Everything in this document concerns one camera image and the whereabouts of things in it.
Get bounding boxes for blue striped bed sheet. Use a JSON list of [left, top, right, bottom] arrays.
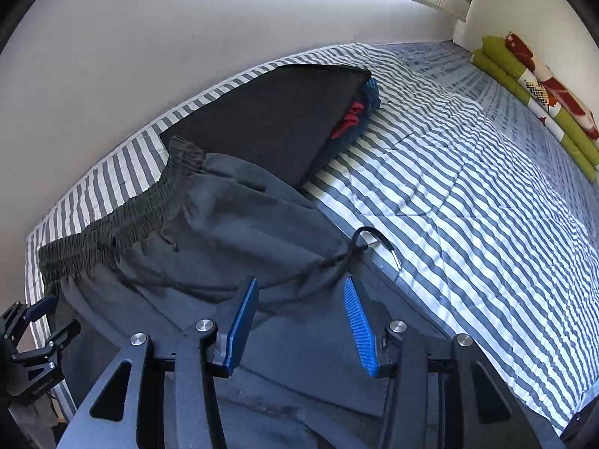
[[25, 42, 599, 436]]

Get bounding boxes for person's left forearm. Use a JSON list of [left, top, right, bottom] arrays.
[[7, 397, 61, 438]]

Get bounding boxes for dark blue pants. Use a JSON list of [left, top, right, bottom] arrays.
[[37, 135, 457, 449]]

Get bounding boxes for red floral blanket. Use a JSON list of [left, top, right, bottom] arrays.
[[504, 32, 599, 140]]

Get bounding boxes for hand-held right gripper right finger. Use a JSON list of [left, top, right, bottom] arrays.
[[343, 277, 567, 449]]

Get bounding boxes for folded black garment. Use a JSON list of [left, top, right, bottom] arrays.
[[159, 64, 373, 185]]

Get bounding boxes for folded blue garment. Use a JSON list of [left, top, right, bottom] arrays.
[[306, 77, 380, 183]]

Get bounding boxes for folded red garment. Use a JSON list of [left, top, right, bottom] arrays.
[[330, 100, 366, 140]]

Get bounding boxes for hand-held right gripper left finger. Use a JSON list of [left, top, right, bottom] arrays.
[[56, 277, 259, 449]]

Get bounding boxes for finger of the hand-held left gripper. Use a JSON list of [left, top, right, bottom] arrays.
[[12, 320, 81, 366], [0, 297, 54, 342]]

